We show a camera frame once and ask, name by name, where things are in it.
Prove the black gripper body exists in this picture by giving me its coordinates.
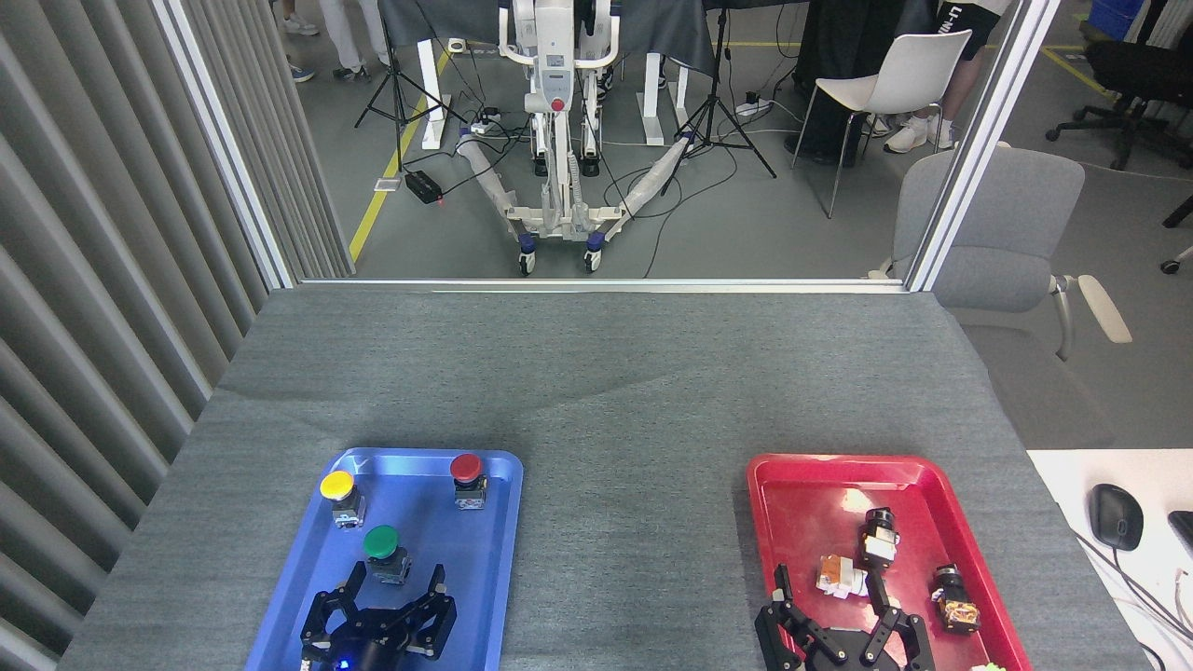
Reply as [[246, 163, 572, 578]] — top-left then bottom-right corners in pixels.
[[301, 608, 420, 671], [804, 633, 888, 671]]

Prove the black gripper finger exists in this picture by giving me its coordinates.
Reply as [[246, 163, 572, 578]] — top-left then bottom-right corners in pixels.
[[402, 563, 459, 662], [299, 561, 370, 650], [754, 563, 841, 671], [860, 569, 934, 671]]

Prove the green push button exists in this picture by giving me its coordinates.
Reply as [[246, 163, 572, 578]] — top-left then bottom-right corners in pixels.
[[363, 525, 414, 586]]

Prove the yellow push button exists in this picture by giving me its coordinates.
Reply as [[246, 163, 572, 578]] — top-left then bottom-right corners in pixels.
[[320, 471, 367, 530]]

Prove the red push button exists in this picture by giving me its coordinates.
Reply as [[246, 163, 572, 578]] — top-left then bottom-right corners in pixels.
[[449, 453, 488, 511]]

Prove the blue plastic tray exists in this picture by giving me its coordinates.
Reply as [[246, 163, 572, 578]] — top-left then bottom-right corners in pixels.
[[245, 447, 525, 671]]

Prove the red plastic tray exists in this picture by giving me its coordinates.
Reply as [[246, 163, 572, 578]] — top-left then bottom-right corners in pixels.
[[746, 453, 1034, 671]]

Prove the white side desk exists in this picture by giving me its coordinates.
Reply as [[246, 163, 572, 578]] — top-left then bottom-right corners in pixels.
[[1025, 449, 1193, 671]]

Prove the black computer mouse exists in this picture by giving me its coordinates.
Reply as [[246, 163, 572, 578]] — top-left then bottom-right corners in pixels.
[[1089, 484, 1145, 553]]

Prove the grey felt table cover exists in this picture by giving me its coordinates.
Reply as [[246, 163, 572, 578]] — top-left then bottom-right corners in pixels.
[[56, 284, 1152, 671]]

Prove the grey office chair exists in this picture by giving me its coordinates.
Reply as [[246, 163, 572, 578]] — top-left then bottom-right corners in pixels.
[[870, 144, 1134, 450]]

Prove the black chair base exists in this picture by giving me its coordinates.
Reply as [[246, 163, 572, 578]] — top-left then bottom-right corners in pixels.
[[1159, 194, 1193, 276]]

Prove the black tripod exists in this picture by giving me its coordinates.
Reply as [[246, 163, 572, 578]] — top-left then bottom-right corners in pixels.
[[354, 0, 469, 174], [660, 0, 778, 199]]

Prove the white stand on wheels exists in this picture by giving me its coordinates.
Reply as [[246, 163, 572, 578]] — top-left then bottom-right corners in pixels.
[[455, 0, 695, 277]]

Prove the person in black shorts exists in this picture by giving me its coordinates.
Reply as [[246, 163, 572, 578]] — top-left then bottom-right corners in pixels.
[[862, 0, 1013, 155]]

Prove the white plastic chair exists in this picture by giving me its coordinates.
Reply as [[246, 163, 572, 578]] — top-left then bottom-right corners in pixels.
[[790, 30, 974, 221]]

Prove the black office chair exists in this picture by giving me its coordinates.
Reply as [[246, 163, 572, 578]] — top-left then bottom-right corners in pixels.
[[1046, 37, 1193, 172]]

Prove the blue storage bin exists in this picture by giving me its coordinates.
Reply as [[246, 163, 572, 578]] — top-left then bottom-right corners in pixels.
[[1087, 0, 1149, 44]]

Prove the black and orange switch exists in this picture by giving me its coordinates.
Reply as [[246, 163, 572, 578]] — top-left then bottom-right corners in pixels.
[[930, 563, 982, 636]]

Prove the white and orange switch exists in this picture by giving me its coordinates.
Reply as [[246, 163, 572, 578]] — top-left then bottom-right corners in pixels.
[[816, 555, 875, 600]]

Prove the black selector switch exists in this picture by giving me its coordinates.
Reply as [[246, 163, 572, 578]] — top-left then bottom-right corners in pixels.
[[857, 508, 901, 571]]

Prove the silver frame rail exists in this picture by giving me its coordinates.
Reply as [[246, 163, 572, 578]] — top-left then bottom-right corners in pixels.
[[296, 277, 912, 295]]

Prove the silver frame post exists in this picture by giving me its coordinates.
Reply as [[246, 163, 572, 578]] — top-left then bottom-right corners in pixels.
[[904, 0, 1063, 293], [152, 0, 301, 292]]

